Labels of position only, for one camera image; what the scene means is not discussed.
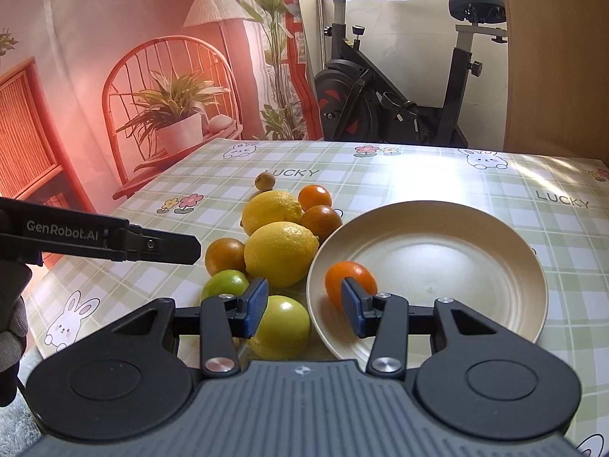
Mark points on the dark orange tangerine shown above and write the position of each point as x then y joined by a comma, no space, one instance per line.
321,223
223,256

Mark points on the yellow-green jujube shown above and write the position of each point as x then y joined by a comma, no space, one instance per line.
285,328

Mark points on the bright orange tangerine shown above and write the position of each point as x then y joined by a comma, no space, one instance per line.
347,270
314,196

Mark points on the black exercise bike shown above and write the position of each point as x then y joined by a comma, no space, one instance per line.
342,85

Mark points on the printed wall tapestry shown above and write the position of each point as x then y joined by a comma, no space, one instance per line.
95,33

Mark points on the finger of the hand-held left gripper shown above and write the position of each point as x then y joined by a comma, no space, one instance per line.
161,246

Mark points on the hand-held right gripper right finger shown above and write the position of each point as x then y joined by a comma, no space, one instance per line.
352,307

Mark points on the small brown longan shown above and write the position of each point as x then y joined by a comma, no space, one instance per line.
264,181

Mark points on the person's left hand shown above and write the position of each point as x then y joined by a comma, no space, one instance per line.
12,319

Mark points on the yellow lemon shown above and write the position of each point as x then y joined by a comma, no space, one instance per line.
271,212
280,253

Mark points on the cream round plate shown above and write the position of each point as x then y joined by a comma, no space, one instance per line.
452,257

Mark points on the wooden panel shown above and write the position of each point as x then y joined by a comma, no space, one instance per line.
556,57

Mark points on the green jujube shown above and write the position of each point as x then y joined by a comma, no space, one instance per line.
223,285

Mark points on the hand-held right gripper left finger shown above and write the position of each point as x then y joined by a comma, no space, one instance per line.
257,307

